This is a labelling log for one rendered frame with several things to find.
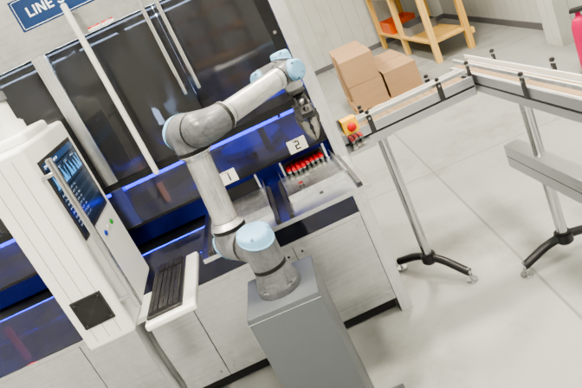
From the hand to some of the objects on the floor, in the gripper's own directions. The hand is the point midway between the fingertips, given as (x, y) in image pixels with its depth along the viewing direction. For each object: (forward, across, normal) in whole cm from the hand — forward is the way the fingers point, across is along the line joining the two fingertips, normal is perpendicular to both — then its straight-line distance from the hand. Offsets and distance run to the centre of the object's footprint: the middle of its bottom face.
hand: (315, 137), depth 207 cm
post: (+110, -10, -31) cm, 114 cm away
